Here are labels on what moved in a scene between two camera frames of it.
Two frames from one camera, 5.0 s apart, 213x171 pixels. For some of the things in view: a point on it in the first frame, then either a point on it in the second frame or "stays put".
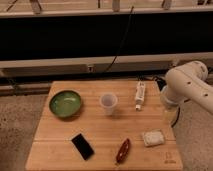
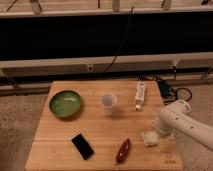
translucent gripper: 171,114 -> 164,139
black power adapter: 161,83 stays put
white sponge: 153,138 stays put
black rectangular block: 83,147 stays put
